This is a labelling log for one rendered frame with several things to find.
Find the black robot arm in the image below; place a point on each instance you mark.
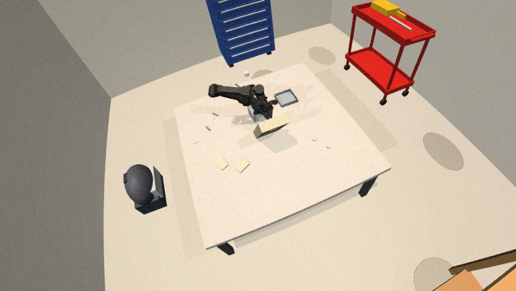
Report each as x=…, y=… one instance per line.
x=243, y=95

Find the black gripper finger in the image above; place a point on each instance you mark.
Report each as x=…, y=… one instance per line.
x=269, y=111
x=265, y=114

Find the grey flat panel with round hole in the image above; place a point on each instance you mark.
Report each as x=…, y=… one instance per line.
x=271, y=125

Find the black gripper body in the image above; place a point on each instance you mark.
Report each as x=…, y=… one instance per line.
x=266, y=104

